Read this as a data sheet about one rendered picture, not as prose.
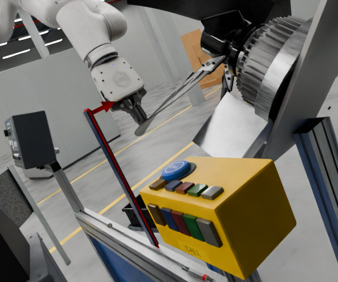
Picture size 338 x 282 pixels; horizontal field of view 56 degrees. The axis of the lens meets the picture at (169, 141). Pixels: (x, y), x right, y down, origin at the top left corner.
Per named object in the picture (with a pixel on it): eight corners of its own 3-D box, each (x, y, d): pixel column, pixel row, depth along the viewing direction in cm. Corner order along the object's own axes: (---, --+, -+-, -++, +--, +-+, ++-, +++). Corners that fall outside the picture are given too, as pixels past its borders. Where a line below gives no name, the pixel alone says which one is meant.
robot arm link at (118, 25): (73, 3, 101) (132, 42, 86) (24, 17, 93) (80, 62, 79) (67, -28, 94) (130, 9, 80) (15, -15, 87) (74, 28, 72)
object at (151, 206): (168, 224, 41) (158, 204, 40) (164, 226, 40) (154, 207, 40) (159, 221, 43) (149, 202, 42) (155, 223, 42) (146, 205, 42)
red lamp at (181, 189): (196, 186, 36) (194, 182, 36) (184, 194, 36) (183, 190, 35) (187, 184, 38) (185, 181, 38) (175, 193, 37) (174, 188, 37)
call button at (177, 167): (198, 170, 42) (193, 158, 42) (176, 186, 40) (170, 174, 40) (181, 168, 46) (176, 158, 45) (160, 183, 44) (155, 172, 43)
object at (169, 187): (184, 184, 38) (182, 180, 38) (173, 192, 38) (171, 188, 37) (175, 183, 40) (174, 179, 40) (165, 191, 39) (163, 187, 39)
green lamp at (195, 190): (210, 188, 34) (207, 184, 34) (198, 197, 34) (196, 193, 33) (199, 187, 36) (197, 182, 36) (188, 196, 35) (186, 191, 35)
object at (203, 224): (223, 245, 32) (212, 220, 31) (219, 249, 32) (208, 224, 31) (209, 239, 34) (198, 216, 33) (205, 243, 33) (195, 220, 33)
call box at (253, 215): (303, 234, 37) (273, 155, 35) (250, 294, 32) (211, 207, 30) (214, 211, 51) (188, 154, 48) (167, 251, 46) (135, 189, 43)
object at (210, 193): (225, 191, 32) (223, 186, 32) (212, 201, 32) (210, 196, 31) (213, 189, 34) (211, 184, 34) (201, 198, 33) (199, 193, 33)
